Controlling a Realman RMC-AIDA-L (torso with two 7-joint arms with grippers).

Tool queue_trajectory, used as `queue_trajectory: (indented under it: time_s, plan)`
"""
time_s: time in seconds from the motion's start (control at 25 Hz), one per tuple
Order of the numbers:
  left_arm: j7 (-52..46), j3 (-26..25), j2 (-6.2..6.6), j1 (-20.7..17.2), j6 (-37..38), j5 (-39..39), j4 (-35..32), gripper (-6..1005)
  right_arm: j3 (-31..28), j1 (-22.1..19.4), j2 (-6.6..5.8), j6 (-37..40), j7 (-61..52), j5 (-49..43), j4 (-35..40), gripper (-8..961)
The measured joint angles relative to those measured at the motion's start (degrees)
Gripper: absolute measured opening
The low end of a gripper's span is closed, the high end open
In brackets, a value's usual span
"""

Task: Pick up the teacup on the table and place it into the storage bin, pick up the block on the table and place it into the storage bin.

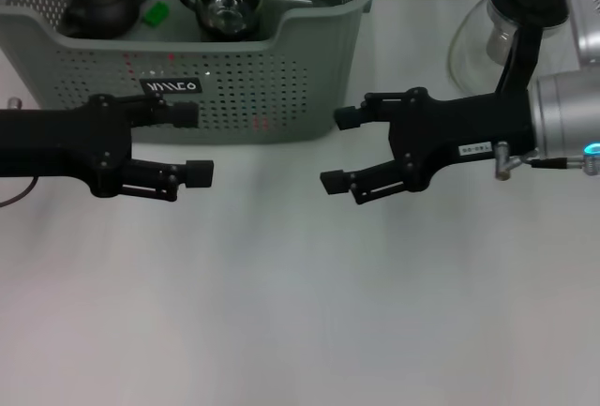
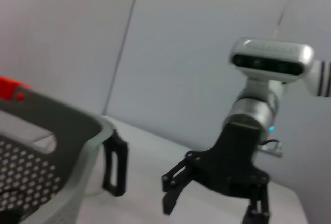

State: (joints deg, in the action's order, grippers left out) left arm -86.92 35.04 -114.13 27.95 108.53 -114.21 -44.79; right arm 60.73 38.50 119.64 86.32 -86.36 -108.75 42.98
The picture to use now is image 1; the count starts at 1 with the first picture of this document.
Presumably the dark clay teapot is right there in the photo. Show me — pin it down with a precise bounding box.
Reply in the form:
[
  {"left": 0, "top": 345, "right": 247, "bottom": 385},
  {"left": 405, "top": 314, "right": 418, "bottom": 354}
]
[{"left": 59, "top": 0, "right": 152, "bottom": 40}]

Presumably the grey perforated storage bin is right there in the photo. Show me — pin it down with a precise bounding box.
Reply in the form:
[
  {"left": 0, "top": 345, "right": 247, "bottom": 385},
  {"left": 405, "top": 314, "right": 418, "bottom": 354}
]
[{"left": 0, "top": 0, "right": 379, "bottom": 144}]

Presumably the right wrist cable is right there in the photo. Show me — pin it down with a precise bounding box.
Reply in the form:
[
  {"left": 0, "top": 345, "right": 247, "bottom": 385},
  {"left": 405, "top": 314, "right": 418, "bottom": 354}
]
[{"left": 493, "top": 140, "right": 600, "bottom": 183}]

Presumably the green building block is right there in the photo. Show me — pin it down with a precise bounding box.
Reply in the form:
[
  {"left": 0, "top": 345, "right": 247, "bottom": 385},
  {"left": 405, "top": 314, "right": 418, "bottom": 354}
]
[{"left": 142, "top": 1, "right": 170, "bottom": 28}]

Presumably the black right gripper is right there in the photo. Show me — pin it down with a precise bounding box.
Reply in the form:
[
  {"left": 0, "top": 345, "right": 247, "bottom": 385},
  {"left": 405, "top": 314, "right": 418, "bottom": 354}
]
[{"left": 319, "top": 86, "right": 539, "bottom": 206}]

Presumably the wrist cable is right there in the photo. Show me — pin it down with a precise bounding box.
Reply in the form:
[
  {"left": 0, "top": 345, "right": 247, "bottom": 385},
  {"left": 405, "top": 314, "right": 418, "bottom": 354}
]
[
  {"left": 493, "top": 140, "right": 600, "bottom": 183},
  {"left": 0, "top": 95, "right": 42, "bottom": 209}
]

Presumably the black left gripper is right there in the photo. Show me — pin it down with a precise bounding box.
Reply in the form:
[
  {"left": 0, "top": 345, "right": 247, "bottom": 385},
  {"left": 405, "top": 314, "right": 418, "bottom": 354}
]
[{"left": 0, "top": 94, "right": 216, "bottom": 204}]

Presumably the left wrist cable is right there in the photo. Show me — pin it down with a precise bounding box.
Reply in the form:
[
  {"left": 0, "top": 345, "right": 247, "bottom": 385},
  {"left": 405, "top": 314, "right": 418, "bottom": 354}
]
[{"left": 0, "top": 95, "right": 42, "bottom": 209}]

